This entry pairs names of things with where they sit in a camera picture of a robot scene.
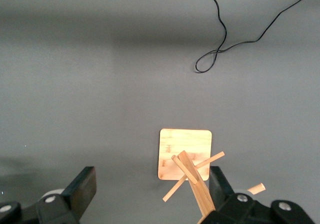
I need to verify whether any wooden mug tree stand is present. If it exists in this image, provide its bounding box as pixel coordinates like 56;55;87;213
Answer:
157;128;267;224

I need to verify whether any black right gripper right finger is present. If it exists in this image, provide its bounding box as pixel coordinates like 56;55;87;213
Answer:
199;165;316;224

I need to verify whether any long black table cable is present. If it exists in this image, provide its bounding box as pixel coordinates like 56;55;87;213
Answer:
154;0;318;74

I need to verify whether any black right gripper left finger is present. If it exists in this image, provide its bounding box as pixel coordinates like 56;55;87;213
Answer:
0;166;97;224

